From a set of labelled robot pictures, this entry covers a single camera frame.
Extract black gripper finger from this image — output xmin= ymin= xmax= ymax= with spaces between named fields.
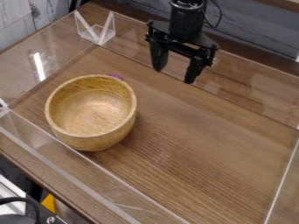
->
xmin=149 ymin=40 xmax=168 ymax=72
xmin=184 ymin=56 xmax=205 ymax=84

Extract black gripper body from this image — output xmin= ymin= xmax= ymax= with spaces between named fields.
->
xmin=144 ymin=20 xmax=219 ymax=66

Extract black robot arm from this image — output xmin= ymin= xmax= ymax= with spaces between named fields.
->
xmin=144 ymin=0 xmax=220 ymax=84

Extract purple eggplant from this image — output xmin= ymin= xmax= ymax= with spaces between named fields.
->
xmin=108 ymin=73 xmax=124 ymax=81

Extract brown wooden bowl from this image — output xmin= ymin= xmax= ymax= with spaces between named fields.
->
xmin=44 ymin=74 xmax=137 ymax=151

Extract clear acrylic tray walls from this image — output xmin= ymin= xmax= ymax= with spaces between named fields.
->
xmin=0 ymin=10 xmax=299 ymax=224

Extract black device with yellow label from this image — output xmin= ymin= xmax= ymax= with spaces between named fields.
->
xmin=23 ymin=195 xmax=68 ymax=224

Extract clear acrylic corner bracket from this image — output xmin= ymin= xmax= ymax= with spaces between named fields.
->
xmin=73 ymin=11 xmax=116 ymax=46

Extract black cable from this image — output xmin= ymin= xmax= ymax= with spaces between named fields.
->
xmin=0 ymin=195 xmax=43 ymax=224

